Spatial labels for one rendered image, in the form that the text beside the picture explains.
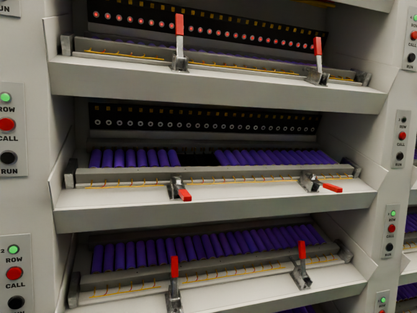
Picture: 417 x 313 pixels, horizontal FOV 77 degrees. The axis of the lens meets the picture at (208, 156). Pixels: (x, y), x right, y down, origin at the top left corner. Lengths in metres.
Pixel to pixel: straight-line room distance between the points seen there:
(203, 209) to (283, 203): 0.16
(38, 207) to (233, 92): 0.34
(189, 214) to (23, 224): 0.23
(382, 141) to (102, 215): 0.55
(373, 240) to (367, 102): 0.29
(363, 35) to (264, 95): 0.33
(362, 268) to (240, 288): 0.29
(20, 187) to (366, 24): 0.72
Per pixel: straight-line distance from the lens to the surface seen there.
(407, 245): 0.91
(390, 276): 0.77
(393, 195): 0.70
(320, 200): 0.57
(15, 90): 0.42
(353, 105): 0.60
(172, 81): 0.42
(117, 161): 0.49
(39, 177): 0.43
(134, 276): 0.54
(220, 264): 0.57
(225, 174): 0.49
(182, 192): 0.38
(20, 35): 0.44
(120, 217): 0.44
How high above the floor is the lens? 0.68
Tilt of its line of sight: 6 degrees down
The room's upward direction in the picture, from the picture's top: 2 degrees clockwise
